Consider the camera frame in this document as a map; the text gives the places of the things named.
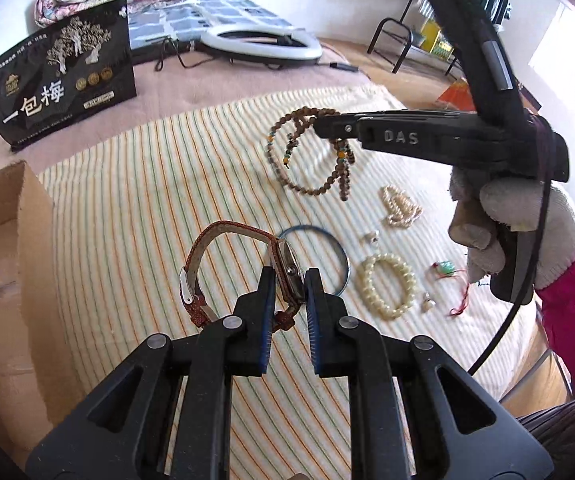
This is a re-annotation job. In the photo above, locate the cream bead bracelet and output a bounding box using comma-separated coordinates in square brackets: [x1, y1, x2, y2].
[355, 251, 419, 321]

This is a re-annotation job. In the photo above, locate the blue bangle ring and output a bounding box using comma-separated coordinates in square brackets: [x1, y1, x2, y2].
[276, 224, 353, 297]

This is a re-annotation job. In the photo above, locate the green jade pendant red cord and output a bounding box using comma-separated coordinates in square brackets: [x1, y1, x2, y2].
[429, 259, 471, 318]

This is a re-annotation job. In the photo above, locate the brown wooden bead necklace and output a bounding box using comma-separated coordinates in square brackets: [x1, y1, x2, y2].
[267, 105, 357, 203]

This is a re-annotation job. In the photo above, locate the white pearl earring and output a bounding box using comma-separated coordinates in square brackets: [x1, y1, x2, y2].
[365, 230, 380, 245]

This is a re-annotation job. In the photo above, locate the red strap wristwatch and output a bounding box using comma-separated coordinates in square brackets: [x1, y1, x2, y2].
[179, 220, 305, 332]

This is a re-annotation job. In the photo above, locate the white gloved right hand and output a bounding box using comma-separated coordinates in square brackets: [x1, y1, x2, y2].
[448, 168, 575, 290]

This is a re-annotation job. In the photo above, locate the orange covered box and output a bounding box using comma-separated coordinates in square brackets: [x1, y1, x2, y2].
[435, 78, 476, 113]

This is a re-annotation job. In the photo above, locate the yellow box on rack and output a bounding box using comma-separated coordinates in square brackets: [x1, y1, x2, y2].
[421, 20, 453, 61]

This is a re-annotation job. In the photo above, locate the striped yellow cloth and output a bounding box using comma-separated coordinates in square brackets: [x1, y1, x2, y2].
[39, 86, 510, 479]

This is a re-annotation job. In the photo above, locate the black clothes rack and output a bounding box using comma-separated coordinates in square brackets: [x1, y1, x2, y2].
[365, 0, 514, 79]

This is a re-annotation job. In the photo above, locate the brown cardboard box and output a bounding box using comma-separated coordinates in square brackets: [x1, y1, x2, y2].
[0, 162, 84, 466]

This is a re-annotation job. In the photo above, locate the brown blanket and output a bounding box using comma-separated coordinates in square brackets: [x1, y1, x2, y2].
[0, 53, 370, 174]

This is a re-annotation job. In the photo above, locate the black snack bag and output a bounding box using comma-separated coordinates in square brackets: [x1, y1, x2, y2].
[0, 0, 137, 152]

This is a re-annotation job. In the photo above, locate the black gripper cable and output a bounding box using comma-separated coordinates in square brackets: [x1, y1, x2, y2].
[466, 119, 557, 377]

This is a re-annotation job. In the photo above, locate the white ring light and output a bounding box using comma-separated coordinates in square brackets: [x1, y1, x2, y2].
[196, 24, 323, 66]

